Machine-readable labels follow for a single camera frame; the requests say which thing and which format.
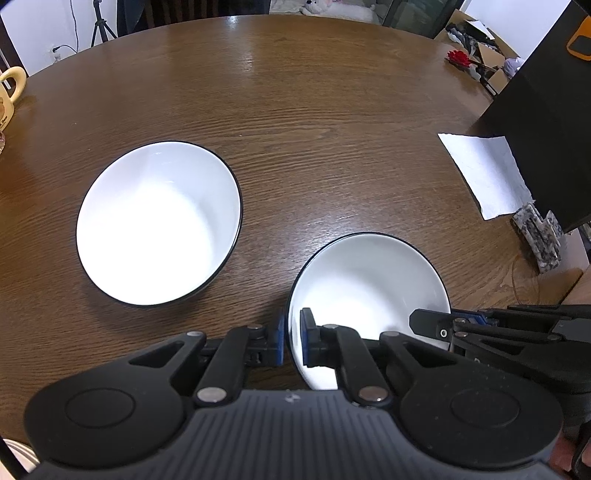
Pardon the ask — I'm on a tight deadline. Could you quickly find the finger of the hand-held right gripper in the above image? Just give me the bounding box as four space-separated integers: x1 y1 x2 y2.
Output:
409 308 456 341
452 305 562 325

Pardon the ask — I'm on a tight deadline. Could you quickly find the tan cardboard box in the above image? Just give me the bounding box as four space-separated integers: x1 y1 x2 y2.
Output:
534 267 585 306

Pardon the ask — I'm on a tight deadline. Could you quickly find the black cable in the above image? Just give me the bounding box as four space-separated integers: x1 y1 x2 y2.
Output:
0 438 27 480

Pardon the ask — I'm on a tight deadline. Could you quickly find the open cardboard box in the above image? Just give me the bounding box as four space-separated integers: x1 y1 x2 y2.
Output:
445 8 525 96

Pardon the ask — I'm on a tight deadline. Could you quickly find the white plush toy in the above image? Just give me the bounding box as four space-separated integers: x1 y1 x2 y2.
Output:
300 0 375 22

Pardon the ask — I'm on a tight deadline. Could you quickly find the yellow bear mug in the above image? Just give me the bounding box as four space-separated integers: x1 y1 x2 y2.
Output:
0 65 27 140

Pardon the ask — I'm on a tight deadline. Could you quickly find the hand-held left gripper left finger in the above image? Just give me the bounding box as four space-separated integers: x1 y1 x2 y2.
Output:
129 314 286 407

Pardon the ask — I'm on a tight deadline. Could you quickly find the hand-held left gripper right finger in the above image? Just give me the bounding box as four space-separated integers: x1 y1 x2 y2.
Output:
300 308 459 407

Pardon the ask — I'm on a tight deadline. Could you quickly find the striped clothing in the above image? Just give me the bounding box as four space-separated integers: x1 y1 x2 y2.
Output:
0 438 38 480

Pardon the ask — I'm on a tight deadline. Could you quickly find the black tripod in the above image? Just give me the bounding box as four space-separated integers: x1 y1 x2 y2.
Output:
89 0 119 47

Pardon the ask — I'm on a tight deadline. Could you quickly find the speckled hair clip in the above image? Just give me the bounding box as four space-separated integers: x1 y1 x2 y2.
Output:
510 202 563 273

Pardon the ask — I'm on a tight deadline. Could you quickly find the thin rubber band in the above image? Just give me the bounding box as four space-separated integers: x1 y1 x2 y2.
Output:
510 257 539 304

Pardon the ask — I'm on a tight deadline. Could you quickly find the black paper bag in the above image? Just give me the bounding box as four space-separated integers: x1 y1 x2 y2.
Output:
475 0 591 232

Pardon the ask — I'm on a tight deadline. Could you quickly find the red flower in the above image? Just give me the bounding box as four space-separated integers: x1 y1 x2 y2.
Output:
446 49 472 71

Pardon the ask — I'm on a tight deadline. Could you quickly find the white paper sheet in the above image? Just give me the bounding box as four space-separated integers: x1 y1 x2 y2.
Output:
437 133 534 222

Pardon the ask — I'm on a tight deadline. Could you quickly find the white bowl with dark rim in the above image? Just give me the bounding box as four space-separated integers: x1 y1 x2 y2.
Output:
287 233 452 392
76 140 243 308

